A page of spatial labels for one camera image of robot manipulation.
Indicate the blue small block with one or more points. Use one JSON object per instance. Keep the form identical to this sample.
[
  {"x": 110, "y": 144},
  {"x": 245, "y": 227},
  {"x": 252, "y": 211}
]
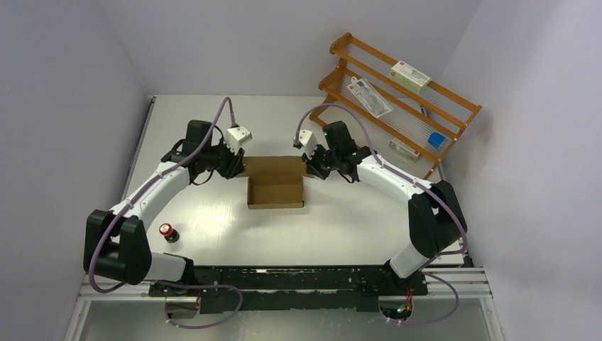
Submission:
[{"x": 436, "y": 140}]

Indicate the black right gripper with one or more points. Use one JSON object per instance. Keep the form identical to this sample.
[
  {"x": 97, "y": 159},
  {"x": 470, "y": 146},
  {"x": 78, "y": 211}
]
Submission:
[{"x": 312, "y": 166}]

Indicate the brown cardboard box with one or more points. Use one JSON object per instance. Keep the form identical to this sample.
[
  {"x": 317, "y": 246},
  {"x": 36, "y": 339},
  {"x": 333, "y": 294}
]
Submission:
[{"x": 275, "y": 182}]

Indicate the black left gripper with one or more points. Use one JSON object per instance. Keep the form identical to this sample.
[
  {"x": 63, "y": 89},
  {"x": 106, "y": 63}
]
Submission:
[{"x": 235, "y": 165}]

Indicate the white green small box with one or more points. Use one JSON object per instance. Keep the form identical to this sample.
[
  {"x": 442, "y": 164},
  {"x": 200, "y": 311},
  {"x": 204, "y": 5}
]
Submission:
[{"x": 409, "y": 77}]

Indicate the orange wooden rack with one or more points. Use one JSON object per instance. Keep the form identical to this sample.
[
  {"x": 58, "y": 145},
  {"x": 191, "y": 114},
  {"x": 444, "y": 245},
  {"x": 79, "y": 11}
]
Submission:
[{"x": 414, "y": 116}]

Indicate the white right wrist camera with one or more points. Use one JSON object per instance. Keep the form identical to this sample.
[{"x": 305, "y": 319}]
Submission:
[{"x": 306, "y": 142}]

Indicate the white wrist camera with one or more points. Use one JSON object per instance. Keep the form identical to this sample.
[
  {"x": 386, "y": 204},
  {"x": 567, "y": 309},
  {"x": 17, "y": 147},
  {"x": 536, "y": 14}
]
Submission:
[
  {"x": 236, "y": 137},
  {"x": 306, "y": 142}
]

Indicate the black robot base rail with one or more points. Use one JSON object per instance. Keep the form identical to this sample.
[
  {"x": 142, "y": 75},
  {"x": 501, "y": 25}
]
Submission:
[{"x": 286, "y": 288}]

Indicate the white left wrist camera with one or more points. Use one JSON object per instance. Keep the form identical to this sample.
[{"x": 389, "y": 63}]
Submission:
[{"x": 236, "y": 137}]

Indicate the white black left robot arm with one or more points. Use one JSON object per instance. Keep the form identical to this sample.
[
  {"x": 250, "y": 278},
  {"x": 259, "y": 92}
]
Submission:
[{"x": 116, "y": 244}]

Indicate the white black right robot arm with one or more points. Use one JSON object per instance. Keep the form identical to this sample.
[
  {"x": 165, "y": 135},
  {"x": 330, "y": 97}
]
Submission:
[{"x": 435, "y": 220}]

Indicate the clear plastic blister package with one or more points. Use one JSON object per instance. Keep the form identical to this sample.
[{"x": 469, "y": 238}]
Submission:
[{"x": 369, "y": 98}]

